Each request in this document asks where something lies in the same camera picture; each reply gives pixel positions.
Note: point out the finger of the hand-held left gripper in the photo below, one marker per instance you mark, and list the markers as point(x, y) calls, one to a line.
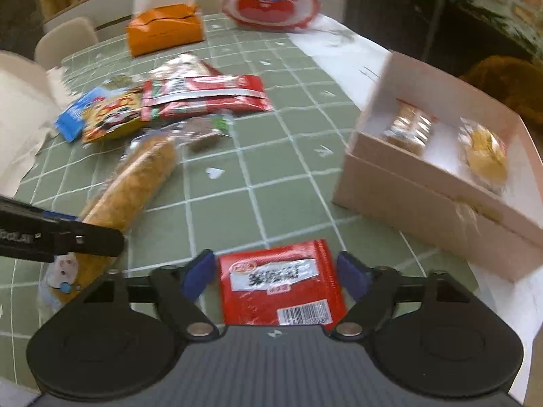
point(95, 239)

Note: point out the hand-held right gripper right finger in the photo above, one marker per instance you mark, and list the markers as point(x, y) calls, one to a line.
point(352, 274)

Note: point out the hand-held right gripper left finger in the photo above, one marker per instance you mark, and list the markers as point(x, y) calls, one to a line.
point(199, 274)

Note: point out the long bread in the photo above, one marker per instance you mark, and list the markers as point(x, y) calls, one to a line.
point(135, 178)

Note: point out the red packet with white label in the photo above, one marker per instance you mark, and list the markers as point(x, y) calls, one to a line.
point(275, 288)

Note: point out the pink cardboard box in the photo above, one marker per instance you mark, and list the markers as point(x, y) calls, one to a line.
point(407, 203)

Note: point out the blue seaweed snack packet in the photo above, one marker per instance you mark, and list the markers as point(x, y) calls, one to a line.
point(74, 114)

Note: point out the yellow cartoon snack packet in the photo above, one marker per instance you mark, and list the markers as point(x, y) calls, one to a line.
point(114, 116)

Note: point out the brown snack in clear wrapper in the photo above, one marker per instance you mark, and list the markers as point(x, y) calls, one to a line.
point(203, 131)

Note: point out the white crumpled paper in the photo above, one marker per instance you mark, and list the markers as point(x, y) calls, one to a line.
point(57, 84)

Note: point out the clear pack of crackers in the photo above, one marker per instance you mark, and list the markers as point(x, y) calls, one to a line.
point(409, 129)

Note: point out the yellow snack in clear wrapper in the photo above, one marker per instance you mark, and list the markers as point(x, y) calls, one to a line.
point(485, 157)

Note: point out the large red snack packet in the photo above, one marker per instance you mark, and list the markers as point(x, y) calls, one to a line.
point(229, 93)

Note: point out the red and silver snack packet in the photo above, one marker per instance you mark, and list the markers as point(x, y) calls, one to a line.
point(182, 72)

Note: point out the orange tissue box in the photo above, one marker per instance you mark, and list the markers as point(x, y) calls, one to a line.
point(163, 32)

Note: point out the brown fuzzy cushion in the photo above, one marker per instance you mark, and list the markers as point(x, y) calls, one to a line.
point(509, 84)

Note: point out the dark storage shelf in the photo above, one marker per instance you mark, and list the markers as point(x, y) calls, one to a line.
point(479, 4)

